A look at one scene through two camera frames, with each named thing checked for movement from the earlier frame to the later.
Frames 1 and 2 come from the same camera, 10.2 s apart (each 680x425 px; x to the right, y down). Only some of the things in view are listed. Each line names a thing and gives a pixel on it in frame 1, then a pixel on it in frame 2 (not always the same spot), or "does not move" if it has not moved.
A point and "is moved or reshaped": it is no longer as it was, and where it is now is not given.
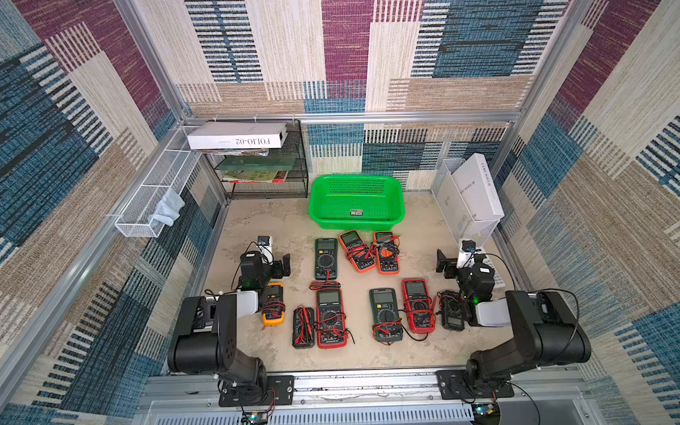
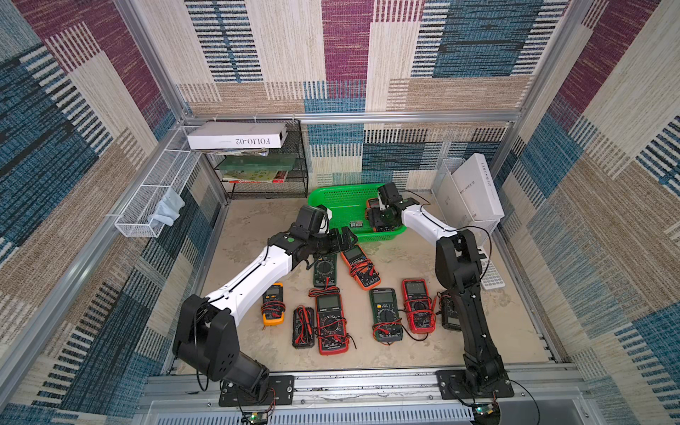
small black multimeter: (452, 307) does not move
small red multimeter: (420, 307) does not move
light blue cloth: (167, 209) does not move
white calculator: (498, 282) does not move
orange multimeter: (362, 258) is moved or reshaped
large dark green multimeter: (325, 258) is moved or reshaped
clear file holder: (454, 208) does not move
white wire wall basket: (171, 172) does not move
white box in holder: (475, 181) does not move
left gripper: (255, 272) → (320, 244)
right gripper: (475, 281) → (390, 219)
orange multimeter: (387, 249) → (373, 213)
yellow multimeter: (274, 308) does not move
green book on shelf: (245, 169) does not move
